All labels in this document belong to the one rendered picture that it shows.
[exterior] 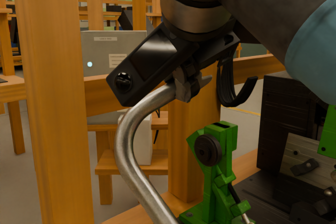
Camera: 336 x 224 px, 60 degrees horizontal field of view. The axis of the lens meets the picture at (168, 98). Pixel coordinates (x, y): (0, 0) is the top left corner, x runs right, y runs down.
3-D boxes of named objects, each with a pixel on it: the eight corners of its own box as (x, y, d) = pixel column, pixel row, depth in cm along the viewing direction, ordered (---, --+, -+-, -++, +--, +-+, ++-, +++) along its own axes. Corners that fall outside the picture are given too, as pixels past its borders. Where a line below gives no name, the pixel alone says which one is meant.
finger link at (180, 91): (214, 97, 49) (220, 67, 41) (185, 115, 48) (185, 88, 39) (203, 84, 50) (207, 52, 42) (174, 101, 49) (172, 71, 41)
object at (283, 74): (342, 160, 110) (357, 71, 102) (306, 189, 91) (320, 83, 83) (295, 145, 124) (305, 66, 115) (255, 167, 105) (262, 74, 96)
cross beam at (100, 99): (316, 67, 150) (318, 49, 148) (73, 120, 68) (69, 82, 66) (306, 66, 153) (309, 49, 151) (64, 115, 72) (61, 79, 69)
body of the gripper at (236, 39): (231, 64, 41) (257, 10, 30) (180, 94, 39) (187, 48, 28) (200, 25, 43) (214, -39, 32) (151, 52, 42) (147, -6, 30)
